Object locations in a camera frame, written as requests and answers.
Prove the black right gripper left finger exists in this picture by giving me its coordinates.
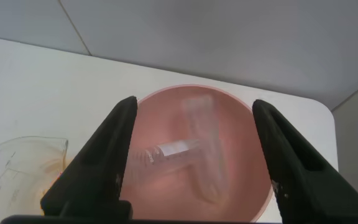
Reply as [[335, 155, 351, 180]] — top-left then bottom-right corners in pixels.
[[40, 95, 139, 218]]

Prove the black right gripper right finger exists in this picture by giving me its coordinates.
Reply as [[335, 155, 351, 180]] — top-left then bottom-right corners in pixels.
[[252, 99, 358, 223]]

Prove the test tube with red pigment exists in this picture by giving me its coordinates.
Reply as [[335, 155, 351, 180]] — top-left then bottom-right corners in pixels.
[[125, 138, 203, 185]]

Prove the test tube with yellow pigment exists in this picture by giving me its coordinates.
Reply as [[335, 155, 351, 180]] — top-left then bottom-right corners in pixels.
[[180, 95, 233, 205]]

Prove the clear plastic beaker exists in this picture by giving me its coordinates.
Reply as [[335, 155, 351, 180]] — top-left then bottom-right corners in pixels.
[[0, 136, 70, 224]]

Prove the pink bowl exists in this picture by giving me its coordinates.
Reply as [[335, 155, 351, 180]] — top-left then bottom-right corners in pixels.
[[119, 83, 275, 223]]

